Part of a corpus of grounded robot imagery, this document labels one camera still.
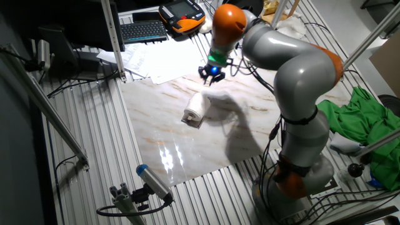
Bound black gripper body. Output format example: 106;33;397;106
204;64;223;78

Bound printed paper sheet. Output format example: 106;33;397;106
96;42;154;79

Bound orange black teach pendant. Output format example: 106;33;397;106
158;0;207;34

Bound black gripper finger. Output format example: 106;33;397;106
211;72;226;87
198;66;212;86

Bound brown cardboard box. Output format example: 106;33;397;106
368;31;400;98

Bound black camera cable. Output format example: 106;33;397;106
96;196;172;218

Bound black monitor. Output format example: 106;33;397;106
18;0;126;53

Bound black flat device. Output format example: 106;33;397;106
132;11;162;23

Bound white paper sheet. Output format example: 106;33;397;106
148;39;213;85

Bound green cloth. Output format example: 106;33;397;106
317;86;400;192

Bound yellow wooden item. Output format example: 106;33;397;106
261;0;301;24

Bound green wrist adapter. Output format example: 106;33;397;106
207;49;228;66

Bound small blue circuit board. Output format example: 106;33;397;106
181;114;204;129

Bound aluminium profile post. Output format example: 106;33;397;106
354;127;400;157
342;1;400;71
100;0;128;83
0;43;90;171
271;0;288;28

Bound short aluminium profile stub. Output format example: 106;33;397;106
109;182;146;225

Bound marble pattern board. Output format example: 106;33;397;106
120;54;353;188

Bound black spool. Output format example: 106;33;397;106
240;0;265;18

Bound silver camera with blue cap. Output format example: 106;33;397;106
136;164;174;203

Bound small silver camera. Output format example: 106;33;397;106
36;39;51;71

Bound black camera bracket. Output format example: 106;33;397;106
131;184;151;212

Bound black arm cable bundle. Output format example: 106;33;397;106
229;23;313;225

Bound white cloth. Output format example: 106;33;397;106
276;12;307;40

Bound black keyboard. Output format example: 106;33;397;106
120;20;169;44

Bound grey cloth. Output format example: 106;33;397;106
329;132;365;154

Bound black ball knob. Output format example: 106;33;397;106
347;162;365;178

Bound black monitor stand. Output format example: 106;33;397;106
39;26;101;81

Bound black round object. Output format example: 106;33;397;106
377;94;400;118

